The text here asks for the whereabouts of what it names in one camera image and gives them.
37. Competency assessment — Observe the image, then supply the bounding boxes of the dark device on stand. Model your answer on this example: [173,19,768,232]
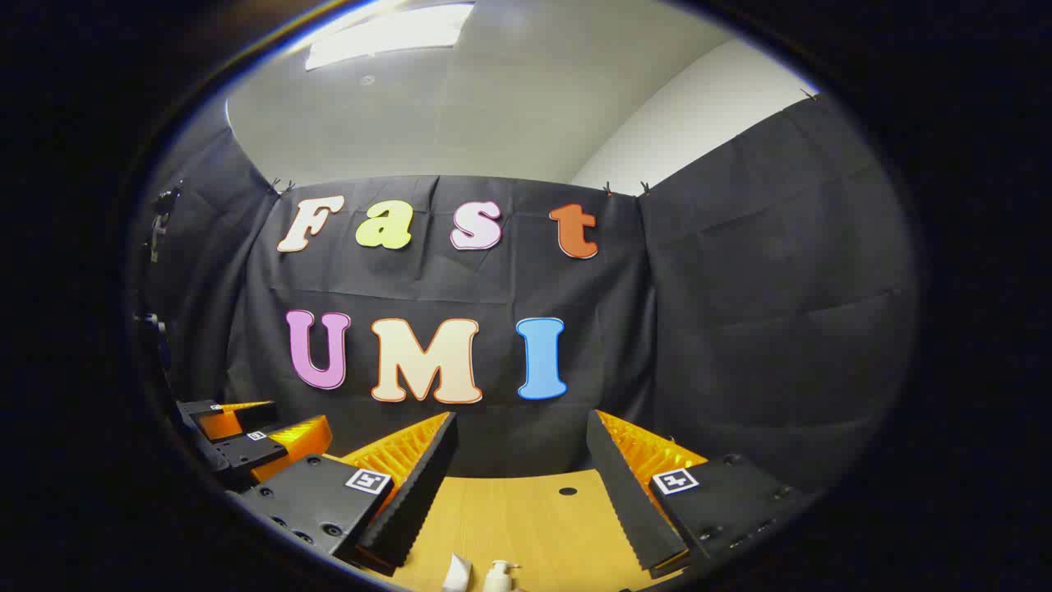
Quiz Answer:
[146,187,182,264]

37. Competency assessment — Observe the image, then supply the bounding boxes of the ceiling light panel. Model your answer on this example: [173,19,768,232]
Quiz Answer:
[304,0,476,72]

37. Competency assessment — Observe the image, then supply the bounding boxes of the white pump bottle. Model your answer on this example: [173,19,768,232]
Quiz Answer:
[482,560,522,592]

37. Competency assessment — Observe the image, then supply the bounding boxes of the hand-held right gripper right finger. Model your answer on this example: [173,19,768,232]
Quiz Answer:
[585,409,819,580]

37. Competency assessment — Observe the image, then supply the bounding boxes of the black backdrop cloth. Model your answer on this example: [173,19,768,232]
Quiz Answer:
[131,92,920,494]

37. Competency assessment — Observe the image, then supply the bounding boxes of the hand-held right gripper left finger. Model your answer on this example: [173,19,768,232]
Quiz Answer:
[233,411,459,576]

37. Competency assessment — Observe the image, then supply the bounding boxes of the white skin care tube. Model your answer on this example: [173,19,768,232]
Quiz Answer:
[441,553,474,592]

